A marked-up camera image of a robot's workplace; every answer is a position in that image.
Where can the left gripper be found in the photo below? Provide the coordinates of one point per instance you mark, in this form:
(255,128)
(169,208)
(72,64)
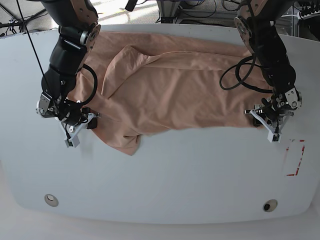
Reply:
(273,112)

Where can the left table grommet hole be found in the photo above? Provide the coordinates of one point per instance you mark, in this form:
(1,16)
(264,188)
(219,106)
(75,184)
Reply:
(51,200)

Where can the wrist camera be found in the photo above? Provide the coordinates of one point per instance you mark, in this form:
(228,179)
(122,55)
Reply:
(73,142)
(274,137)

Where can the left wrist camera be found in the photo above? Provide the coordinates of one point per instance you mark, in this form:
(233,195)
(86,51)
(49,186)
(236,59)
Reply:
(274,137)

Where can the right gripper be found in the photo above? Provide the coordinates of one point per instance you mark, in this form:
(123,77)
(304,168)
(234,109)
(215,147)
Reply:
(72,119)

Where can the aluminium frame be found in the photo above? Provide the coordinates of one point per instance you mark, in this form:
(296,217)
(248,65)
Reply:
(169,11)

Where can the peach T-shirt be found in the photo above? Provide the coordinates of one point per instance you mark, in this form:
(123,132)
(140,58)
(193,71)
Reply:
(150,83)

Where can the right table grommet hole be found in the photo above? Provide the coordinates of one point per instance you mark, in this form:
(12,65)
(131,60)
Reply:
(270,205)

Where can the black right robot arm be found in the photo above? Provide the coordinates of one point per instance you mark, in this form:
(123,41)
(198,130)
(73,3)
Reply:
(78,30)

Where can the red tape rectangle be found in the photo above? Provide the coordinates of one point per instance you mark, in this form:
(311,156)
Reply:
(293,157)

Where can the white power strip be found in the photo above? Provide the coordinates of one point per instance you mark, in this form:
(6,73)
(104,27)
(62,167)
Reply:
(309,10)

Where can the table grommet hole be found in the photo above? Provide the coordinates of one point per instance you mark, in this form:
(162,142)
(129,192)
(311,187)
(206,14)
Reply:
(51,200)
(270,205)

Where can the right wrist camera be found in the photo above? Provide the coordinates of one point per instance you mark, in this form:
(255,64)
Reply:
(73,142)

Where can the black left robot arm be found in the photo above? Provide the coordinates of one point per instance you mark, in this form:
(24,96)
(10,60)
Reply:
(256,23)

